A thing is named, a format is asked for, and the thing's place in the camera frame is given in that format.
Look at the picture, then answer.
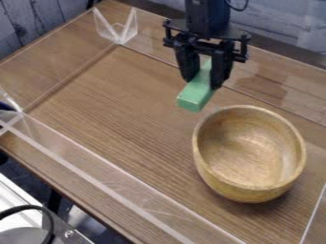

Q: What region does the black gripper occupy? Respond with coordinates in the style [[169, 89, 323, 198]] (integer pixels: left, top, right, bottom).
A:
[[163, 0, 251, 90]]

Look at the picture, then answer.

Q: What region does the brown wooden bowl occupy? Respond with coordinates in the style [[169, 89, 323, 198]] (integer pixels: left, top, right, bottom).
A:
[[192, 105, 307, 203]]

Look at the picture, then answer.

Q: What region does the clear acrylic front barrier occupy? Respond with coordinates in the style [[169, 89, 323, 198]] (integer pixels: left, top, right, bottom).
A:
[[0, 92, 245, 244]]

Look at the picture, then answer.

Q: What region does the grey metal base plate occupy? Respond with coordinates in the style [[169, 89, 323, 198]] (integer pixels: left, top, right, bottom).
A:
[[48, 214, 95, 244]]

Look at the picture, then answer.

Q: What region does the green rectangular block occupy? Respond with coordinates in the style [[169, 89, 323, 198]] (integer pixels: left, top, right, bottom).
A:
[[176, 60, 213, 112]]

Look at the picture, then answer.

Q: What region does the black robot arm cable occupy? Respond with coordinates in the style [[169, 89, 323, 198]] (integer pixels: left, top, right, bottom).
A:
[[224, 0, 251, 12]]

